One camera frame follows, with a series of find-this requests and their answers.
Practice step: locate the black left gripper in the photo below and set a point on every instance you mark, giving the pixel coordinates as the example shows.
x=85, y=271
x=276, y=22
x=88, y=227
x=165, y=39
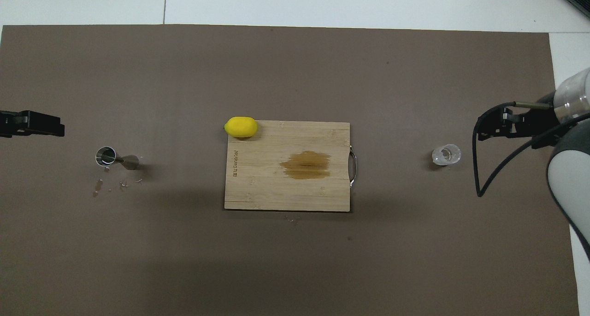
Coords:
x=7, y=124

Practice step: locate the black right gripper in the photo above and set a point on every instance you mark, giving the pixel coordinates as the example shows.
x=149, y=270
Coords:
x=534, y=122

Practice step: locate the steel double jigger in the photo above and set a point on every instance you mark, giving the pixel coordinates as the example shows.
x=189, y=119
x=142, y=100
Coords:
x=107, y=156

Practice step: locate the brown table mat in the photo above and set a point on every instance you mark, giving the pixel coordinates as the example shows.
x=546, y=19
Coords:
x=184, y=76

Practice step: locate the yellow lemon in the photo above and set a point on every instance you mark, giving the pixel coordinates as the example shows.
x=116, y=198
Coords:
x=241, y=127

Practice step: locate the wooden cutting board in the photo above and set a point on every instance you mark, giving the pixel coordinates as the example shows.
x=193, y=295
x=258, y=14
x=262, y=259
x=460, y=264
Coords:
x=258, y=187

